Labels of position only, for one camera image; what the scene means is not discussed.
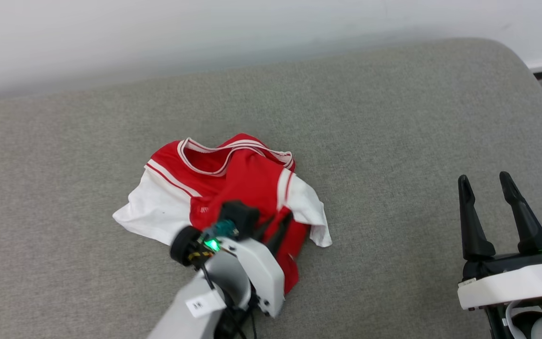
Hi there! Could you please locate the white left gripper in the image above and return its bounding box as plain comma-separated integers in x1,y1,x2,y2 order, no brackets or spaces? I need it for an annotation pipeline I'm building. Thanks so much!
170,211,295,317

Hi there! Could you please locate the white paper label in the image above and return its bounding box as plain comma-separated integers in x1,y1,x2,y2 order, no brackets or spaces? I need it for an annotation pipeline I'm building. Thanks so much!
185,291,227,318

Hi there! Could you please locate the red white basketball jersey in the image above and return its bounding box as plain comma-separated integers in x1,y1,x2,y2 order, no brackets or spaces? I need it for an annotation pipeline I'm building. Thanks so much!
112,133,333,295

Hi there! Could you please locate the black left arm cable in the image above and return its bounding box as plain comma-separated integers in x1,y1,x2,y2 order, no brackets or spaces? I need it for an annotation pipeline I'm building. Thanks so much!
198,264,260,339

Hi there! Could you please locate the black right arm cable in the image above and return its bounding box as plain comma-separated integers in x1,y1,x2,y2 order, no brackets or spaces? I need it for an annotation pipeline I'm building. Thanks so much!
484,305,508,339

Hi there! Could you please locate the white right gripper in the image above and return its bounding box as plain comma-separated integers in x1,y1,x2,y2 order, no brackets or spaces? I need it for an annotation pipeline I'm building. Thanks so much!
457,171,542,310

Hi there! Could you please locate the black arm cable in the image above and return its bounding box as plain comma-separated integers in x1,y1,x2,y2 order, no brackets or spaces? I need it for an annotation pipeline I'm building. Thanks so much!
484,305,508,339
198,264,260,339

